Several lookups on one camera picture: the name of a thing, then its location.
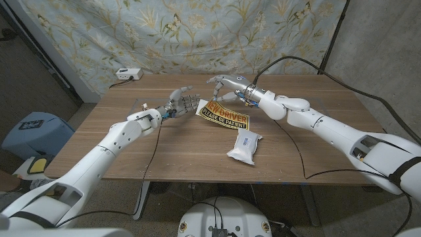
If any person in dark clothes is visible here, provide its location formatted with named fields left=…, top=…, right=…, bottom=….
left=0, top=169, right=19, bottom=192

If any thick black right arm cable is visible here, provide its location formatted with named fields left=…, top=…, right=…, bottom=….
left=251, top=55, right=421, bottom=237

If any yellow and black floor object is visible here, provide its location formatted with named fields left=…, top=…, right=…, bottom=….
left=26, top=157, right=49, bottom=174

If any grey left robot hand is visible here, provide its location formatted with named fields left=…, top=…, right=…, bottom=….
left=160, top=85, right=201, bottom=119

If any blue plastic bin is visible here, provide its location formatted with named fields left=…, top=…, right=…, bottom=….
left=1, top=111, right=76, bottom=161

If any grey table leg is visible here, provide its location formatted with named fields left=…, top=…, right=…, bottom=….
left=301, top=184, right=322, bottom=227

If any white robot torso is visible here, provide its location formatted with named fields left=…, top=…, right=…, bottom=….
left=177, top=196, right=273, bottom=237

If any black power box cable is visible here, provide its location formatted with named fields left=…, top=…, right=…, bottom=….
left=109, top=76, right=134, bottom=89

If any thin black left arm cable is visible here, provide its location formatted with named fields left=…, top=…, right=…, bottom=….
left=54, top=118, right=164, bottom=228

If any floral printed backdrop cloth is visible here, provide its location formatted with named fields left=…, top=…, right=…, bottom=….
left=19, top=0, right=348, bottom=98

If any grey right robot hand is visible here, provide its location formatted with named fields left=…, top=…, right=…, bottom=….
left=206, top=74, right=266, bottom=106

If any white sticker backing paper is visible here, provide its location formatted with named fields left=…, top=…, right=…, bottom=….
left=195, top=99, right=209, bottom=116

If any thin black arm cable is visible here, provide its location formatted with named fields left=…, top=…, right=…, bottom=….
left=273, top=118, right=392, bottom=180
left=54, top=118, right=164, bottom=228

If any black backdrop stand pole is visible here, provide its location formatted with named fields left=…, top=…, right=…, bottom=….
left=317, top=0, right=350, bottom=75

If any white sealed plastic package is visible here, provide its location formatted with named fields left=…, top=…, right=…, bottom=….
left=226, top=127, right=263, bottom=166

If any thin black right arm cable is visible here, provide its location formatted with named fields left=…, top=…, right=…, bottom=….
left=273, top=118, right=392, bottom=180

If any black item on bin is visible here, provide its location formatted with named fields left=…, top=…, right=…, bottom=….
left=18, top=119, right=45, bottom=130

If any white power socket box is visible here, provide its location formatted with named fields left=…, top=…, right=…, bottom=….
left=115, top=68, right=144, bottom=81

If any yellow new driver bumper sticker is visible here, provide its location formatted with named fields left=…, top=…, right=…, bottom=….
left=199, top=100, right=250, bottom=131

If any white table leg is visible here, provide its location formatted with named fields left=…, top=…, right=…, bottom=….
left=132, top=180, right=151, bottom=221

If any white robot chest edge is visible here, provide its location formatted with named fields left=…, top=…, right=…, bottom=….
left=0, top=228, right=134, bottom=237

